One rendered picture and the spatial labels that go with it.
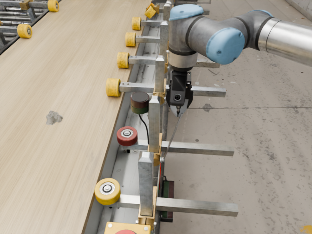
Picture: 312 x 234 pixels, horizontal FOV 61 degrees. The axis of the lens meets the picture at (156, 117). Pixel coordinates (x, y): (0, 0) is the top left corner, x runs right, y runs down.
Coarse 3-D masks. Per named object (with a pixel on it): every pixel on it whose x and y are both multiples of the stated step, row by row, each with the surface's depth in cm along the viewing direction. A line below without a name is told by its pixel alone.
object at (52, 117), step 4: (52, 112) 109; (56, 112) 109; (48, 116) 108; (52, 116) 107; (56, 116) 108; (60, 116) 108; (48, 120) 106; (52, 120) 106; (56, 120) 106; (60, 120) 106; (48, 124) 105; (52, 124) 105
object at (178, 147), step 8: (136, 144) 103; (144, 144) 103; (176, 144) 103; (184, 144) 103; (192, 144) 103; (200, 144) 103; (208, 144) 103; (176, 152) 104; (184, 152) 104; (192, 152) 103; (200, 152) 103; (208, 152) 102; (216, 152) 102; (224, 152) 102; (232, 152) 101
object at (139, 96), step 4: (136, 92) 86; (140, 92) 86; (132, 96) 85; (136, 96) 85; (140, 96) 85; (144, 96) 85; (136, 100) 83; (140, 100) 83; (144, 100) 83; (140, 108) 84; (148, 112) 86; (140, 116) 90; (148, 116) 87; (144, 124) 92; (148, 136) 95; (148, 140) 96
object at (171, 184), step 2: (170, 182) 109; (172, 182) 109; (170, 184) 108; (172, 184) 108; (170, 186) 107; (172, 186) 107; (170, 188) 106; (172, 188) 106; (170, 190) 106; (172, 190) 106; (170, 192) 105; (172, 192) 105; (170, 194) 105; (172, 194) 105; (170, 196) 104; (172, 196) 104; (172, 198) 103; (168, 212) 99; (170, 212) 99; (172, 212) 99; (168, 214) 98; (170, 214) 98; (168, 216) 97; (170, 216) 97
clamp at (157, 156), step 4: (160, 136) 105; (160, 140) 103; (148, 144) 102; (160, 144) 102; (148, 148) 100; (160, 148) 100; (160, 152) 99; (156, 156) 98; (156, 160) 97; (156, 164) 99
